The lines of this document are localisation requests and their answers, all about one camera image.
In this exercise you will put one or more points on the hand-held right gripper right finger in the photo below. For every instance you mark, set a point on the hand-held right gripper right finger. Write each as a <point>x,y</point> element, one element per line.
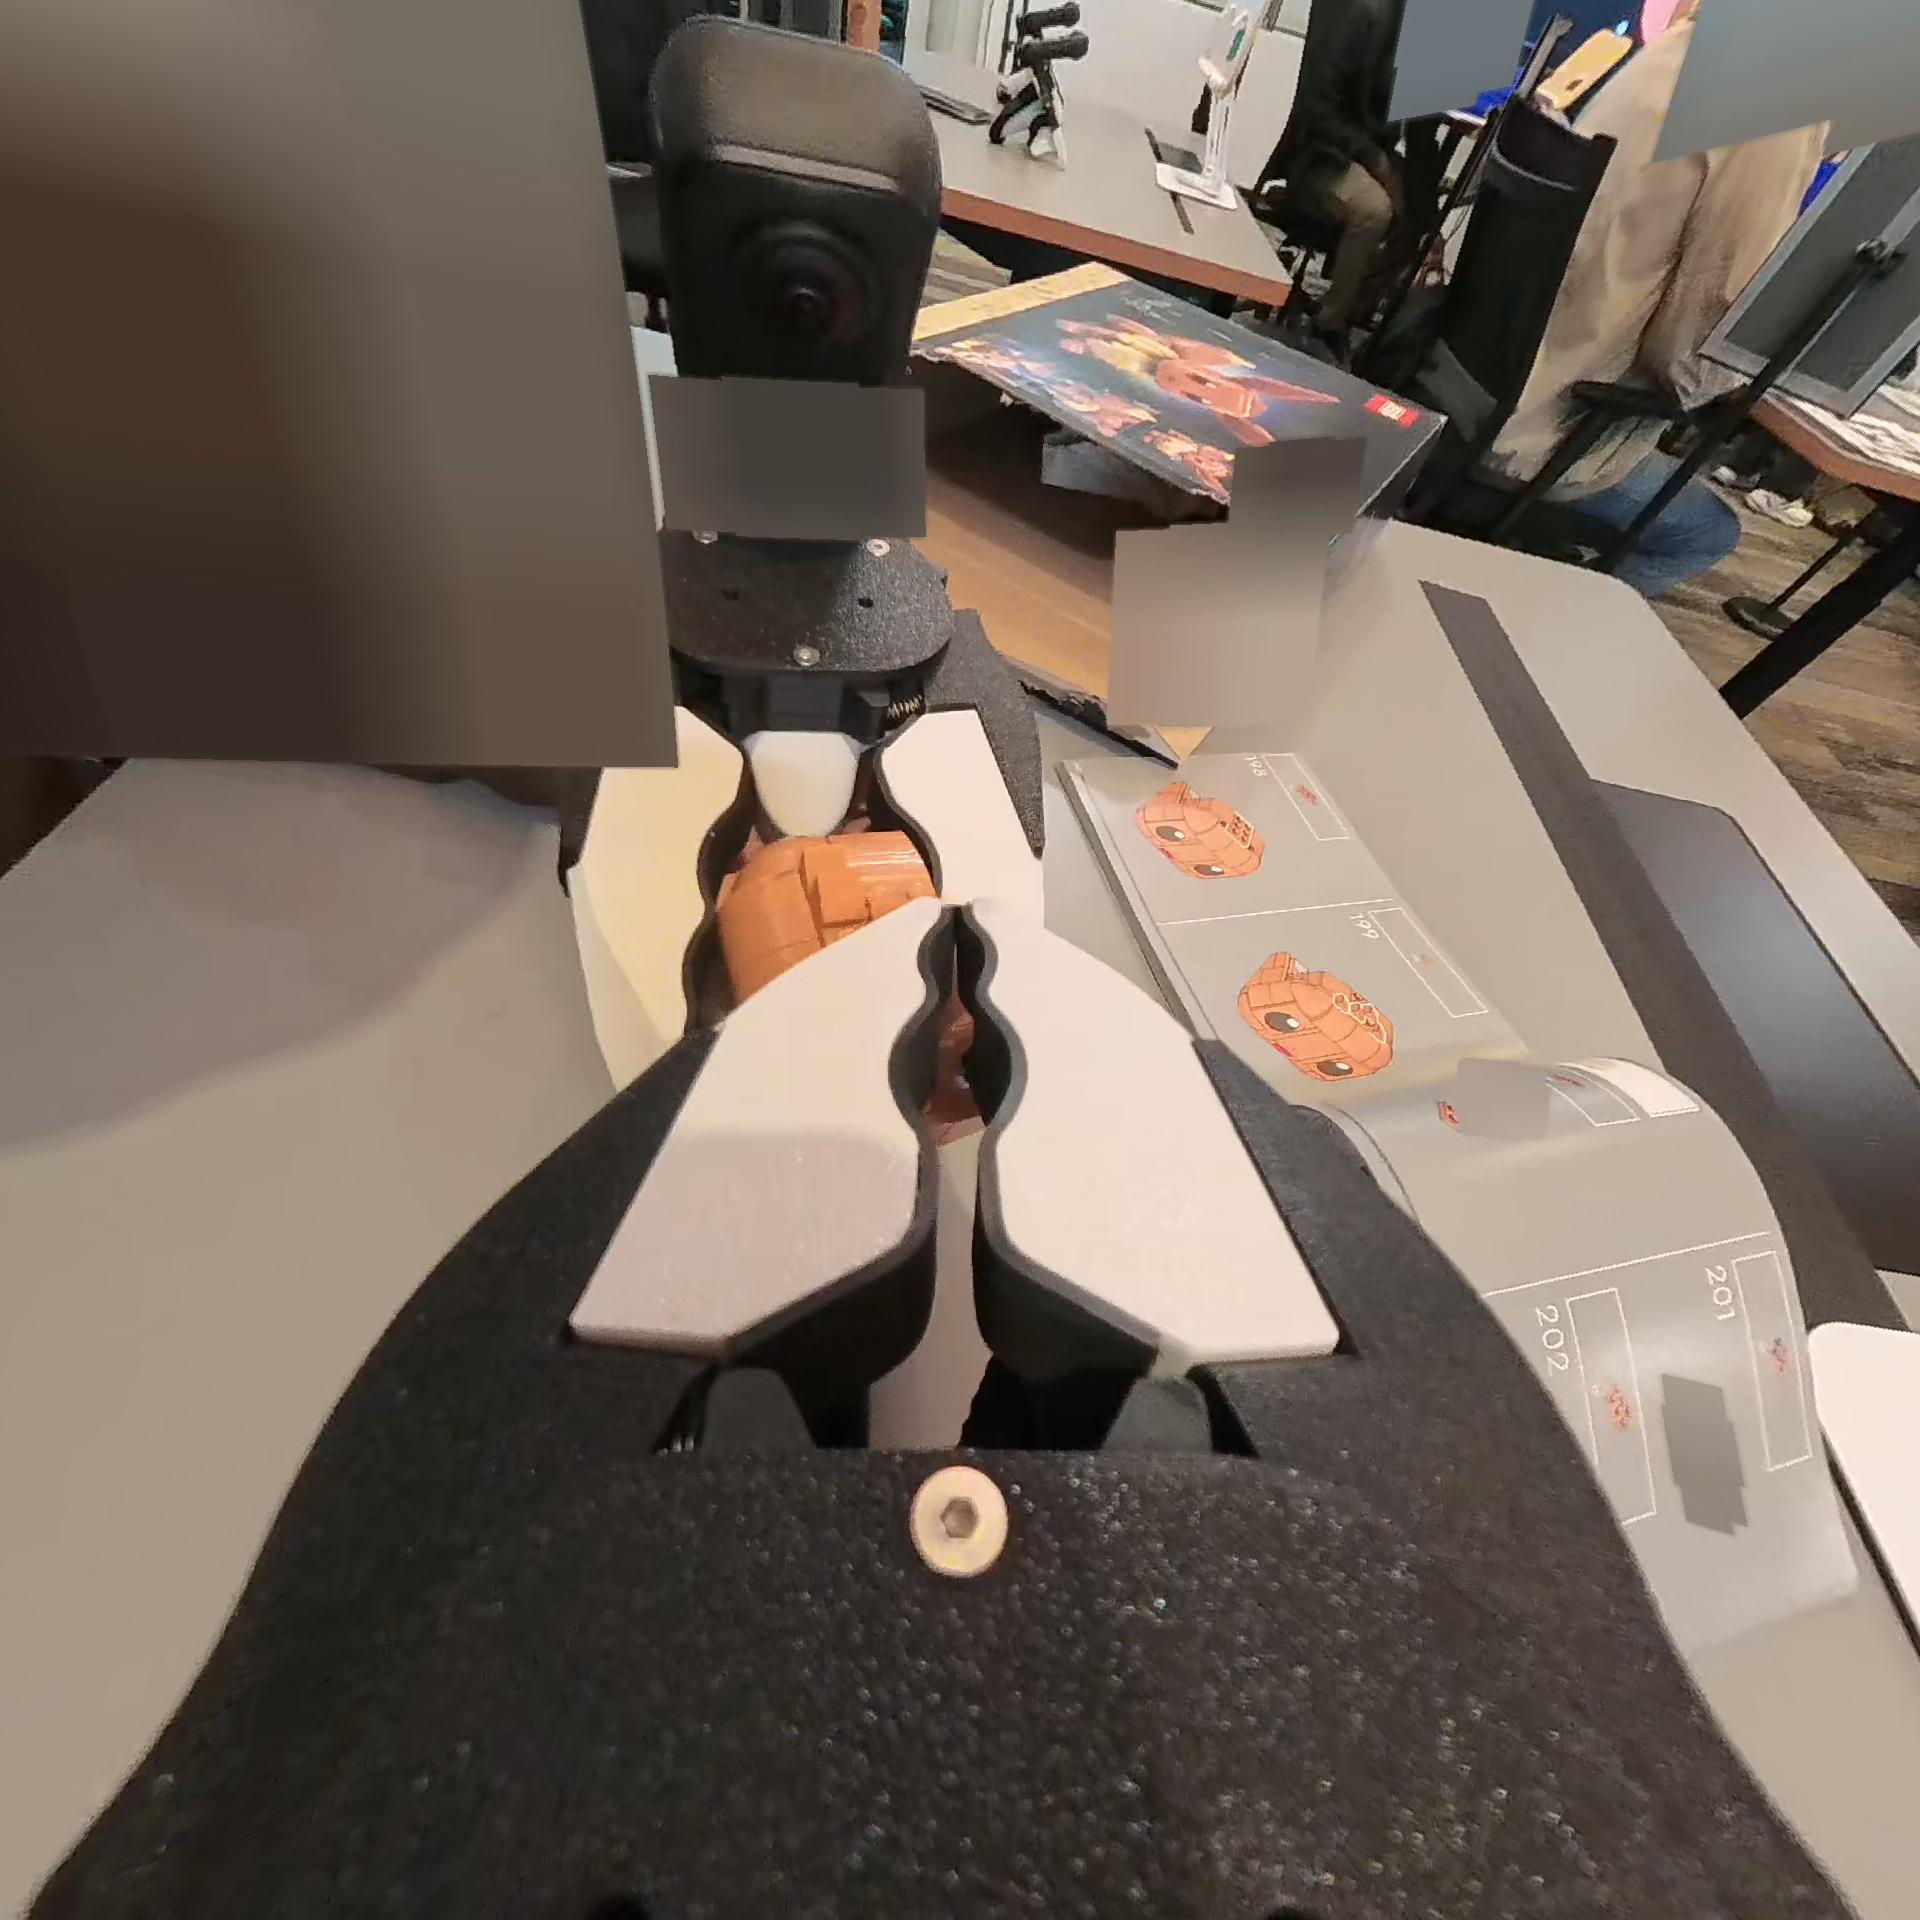
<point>1156,1186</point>

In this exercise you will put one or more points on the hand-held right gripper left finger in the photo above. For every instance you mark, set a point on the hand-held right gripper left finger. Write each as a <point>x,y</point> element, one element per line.
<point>752,1186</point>

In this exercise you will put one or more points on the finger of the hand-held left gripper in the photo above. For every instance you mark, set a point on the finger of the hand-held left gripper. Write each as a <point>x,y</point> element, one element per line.
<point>647,930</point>
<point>976,810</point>

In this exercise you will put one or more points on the brown lego head model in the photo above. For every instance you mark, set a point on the brown lego head model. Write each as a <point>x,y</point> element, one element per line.
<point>812,899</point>

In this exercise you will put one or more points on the lego instruction booklet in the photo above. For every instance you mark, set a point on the lego instruction booklet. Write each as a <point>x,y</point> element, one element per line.
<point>1650,1274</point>

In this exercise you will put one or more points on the black desk stand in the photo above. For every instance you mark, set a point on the black desk stand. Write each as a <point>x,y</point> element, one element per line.
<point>1035,75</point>

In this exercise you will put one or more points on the grey office desk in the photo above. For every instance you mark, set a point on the grey office desk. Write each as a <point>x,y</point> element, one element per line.
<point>1094,195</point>

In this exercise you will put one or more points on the open printed cardboard box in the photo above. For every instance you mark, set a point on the open printed cardboard box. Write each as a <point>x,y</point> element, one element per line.
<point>1171,376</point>

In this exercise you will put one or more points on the white desk stand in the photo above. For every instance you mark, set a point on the white desk stand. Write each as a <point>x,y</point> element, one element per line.
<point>1209,105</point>

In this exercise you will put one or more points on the black high-back chair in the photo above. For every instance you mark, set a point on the black high-back chair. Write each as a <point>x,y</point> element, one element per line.
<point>1499,299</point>

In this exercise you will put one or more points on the grey monitor on stand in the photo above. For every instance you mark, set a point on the grey monitor on stand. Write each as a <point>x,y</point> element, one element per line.
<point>1829,283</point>

